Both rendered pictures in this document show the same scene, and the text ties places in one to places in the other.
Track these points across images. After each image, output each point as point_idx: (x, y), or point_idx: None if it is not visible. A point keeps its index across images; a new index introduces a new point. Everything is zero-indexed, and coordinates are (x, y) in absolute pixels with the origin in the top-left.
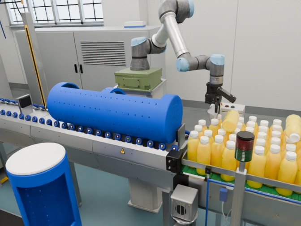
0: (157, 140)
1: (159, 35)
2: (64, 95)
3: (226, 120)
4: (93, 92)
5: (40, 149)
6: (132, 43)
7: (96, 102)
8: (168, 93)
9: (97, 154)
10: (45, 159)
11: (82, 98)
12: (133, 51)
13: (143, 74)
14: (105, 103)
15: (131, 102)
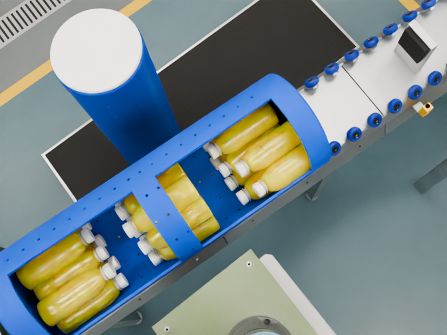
0: None
1: None
2: (230, 104)
3: None
4: (169, 161)
5: (112, 57)
6: (262, 334)
7: (142, 161)
8: (21, 310)
9: None
10: (76, 61)
11: (181, 137)
12: (253, 332)
13: (165, 316)
14: (118, 177)
15: (62, 221)
